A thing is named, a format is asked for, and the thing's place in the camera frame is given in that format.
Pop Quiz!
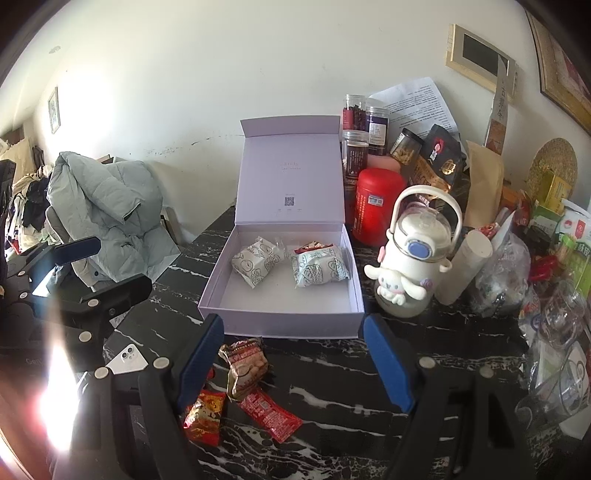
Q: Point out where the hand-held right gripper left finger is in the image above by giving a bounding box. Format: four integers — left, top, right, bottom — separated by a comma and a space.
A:
53, 313, 225, 480

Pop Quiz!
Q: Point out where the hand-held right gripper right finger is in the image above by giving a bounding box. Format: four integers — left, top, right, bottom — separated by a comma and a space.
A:
362, 314, 539, 480

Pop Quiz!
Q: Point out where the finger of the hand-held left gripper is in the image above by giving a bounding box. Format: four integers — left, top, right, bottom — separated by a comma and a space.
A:
18, 237, 102, 280
60, 274, 153, 343

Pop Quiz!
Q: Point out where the brown snack packet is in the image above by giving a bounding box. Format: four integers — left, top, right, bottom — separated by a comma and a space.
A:
218, 339, 269, 402

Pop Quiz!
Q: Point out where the red gold snack packet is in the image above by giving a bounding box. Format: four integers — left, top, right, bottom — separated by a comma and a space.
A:
184, 389, 227, 446

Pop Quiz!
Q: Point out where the plain red snack packet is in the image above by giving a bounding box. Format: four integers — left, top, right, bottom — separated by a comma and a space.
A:
239, 388, 303, 444

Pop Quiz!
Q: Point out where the white printed pastry packet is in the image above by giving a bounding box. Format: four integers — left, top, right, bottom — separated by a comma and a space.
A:
231, 235, 283, 291
290, 244, 352, 291

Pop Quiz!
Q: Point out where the red white snack packet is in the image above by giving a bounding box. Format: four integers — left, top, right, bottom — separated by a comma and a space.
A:
295, 240, 334, 256

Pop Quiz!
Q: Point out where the lavender gift box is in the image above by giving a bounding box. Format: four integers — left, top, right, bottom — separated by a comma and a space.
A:
198, 115, 365, 340

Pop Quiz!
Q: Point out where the grey-green puffer jacket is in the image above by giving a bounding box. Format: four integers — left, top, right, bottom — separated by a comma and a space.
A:
46, 151, 181, 284

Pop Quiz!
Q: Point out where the white smartphone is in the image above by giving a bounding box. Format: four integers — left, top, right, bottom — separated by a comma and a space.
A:
105, 344, 149, 377

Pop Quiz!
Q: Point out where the pile of clothes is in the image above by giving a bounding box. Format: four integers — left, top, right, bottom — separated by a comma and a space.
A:
0, 173, 58, 259

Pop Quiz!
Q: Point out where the white cartoon water bottle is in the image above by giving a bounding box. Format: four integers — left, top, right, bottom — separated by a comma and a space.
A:
364, 185, 463, 318

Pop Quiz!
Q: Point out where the beige tote bag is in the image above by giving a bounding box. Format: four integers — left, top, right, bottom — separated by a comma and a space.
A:
0, 136, 34, 185

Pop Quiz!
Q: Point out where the white paper cylinder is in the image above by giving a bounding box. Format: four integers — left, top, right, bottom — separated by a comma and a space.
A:
436, 229, 494, 305

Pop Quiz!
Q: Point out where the red tea canister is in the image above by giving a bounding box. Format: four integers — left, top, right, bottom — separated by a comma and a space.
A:
353, 167, 407, 245

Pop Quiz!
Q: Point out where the clear glass jug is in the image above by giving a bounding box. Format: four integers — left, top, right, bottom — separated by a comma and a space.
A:
515, 344, 591, 439

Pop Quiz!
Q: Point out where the clear glass cup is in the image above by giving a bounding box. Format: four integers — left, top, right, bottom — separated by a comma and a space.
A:
538, 281, 587, 352

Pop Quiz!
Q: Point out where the black gold cereal bag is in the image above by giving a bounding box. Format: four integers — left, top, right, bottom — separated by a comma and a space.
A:
409, 154, 451, 195

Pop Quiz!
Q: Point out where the pink box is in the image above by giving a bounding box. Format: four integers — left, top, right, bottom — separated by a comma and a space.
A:
367, 154, 402, 174

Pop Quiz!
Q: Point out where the brown paper bag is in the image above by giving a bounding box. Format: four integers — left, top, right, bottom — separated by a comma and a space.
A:
463, 141, 506, 229

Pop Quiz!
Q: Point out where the clear jar with dark label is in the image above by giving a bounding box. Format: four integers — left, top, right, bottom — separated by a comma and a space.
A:
342, 130, 370, 181

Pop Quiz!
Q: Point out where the black-lidded snack jar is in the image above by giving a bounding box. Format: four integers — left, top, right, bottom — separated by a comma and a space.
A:
389, 128, 424, 164

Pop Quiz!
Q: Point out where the black foil bag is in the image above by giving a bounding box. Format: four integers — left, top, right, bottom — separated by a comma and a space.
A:
424, 124, 465, 185

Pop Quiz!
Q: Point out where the clear jar of red berries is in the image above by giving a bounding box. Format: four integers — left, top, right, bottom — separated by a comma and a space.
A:
342, 93, 366, 132

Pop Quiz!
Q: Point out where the printed paper sheet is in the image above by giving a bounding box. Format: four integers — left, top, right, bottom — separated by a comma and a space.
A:
369, 76, 460, 137

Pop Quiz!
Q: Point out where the round woven trivet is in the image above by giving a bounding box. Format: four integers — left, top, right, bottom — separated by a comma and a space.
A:
529, 137, 578, 197

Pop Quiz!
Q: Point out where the hanging paper scroll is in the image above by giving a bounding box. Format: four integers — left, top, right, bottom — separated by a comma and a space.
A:
485, 53, 514, 155

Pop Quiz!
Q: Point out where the framed painting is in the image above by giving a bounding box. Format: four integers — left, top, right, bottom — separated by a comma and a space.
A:
524, 9, 591, 134

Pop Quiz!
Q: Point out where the small wall picture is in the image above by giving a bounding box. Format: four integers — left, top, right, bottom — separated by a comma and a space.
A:
47, 87, 62, 134

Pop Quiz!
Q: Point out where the cream picture frame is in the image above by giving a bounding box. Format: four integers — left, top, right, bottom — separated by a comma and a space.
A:
445, 24, 517, 90

